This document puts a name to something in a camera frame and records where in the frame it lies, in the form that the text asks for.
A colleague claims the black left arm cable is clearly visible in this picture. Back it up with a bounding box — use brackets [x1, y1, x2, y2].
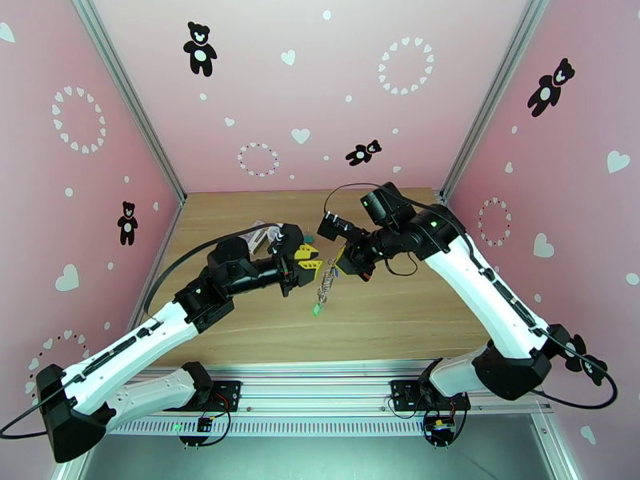
[0, 222, 281, 441]

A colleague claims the white grey plastic device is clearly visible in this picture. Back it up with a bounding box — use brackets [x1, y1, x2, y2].
[250, 221, 275, 254]

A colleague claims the aluminium side rail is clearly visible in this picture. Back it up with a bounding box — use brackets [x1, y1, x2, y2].
[127, 195, 189, 334]

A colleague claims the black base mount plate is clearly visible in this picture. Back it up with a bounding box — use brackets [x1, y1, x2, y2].
[390, 379, 426, 414]
[209, 379, 243, 414]

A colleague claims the grey metal panel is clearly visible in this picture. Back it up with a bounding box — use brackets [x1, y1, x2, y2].
[82, 418, 556, 480]

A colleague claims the clear bag with chain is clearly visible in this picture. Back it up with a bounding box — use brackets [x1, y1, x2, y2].
[315, 262, 337, 307]

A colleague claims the aluminium slotted table rail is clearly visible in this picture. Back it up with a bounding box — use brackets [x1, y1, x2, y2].
[107, 359, 554, 438]

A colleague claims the aluminium corner post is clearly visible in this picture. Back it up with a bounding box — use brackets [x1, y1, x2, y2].
[67, 0, 189, 207]
[438, 0, 549, 202]

